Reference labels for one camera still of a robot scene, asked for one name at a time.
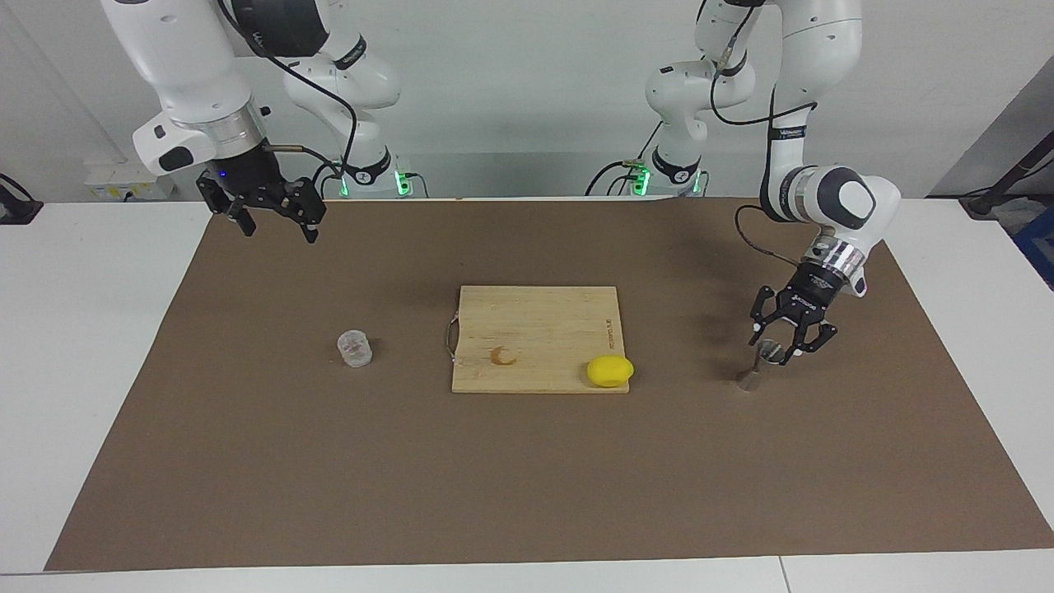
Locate black arm base cables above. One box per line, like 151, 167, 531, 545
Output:
585, 124, 664, 197
309, 161, 347, 200

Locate yellow lemon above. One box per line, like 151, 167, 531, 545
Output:
586, 355, 636, 389

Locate brown table mat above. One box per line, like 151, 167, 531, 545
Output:
43, 196, 1054, 572

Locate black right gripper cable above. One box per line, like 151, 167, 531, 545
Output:
216, 0, 360, 178

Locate black right arm base cables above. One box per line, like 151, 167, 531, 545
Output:
309, 161, 347, 200

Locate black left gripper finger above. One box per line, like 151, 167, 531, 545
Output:
748, 286, 785, 345
781, 320, 839, 366

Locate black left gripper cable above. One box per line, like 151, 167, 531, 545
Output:
696, 0, 820, 266

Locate black stand leg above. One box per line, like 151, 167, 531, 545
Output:
959, 132, 1054, 219

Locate steel double jigger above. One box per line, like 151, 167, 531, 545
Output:
735, 339, 787, 392

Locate white wall socket box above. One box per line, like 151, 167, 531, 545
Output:
85, 161, 176, 201

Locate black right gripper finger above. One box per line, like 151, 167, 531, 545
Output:
196, 171, 256, 238
284, 177, 328, 245

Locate wooden cutting board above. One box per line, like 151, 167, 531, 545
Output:
451, 286, 631, 395

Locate blue crate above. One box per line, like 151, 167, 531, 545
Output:
1014, 204, 1054, 291

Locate black left arm base cables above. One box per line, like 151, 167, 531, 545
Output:
585, 124, 664, 197

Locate small clear glass cup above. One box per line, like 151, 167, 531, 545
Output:
336, 329, 374, 369

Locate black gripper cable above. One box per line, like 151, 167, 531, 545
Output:
216, 0, 360, 178
696, 0, 820, 266

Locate black clamp base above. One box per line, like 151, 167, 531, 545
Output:
0, 173, 44, 225

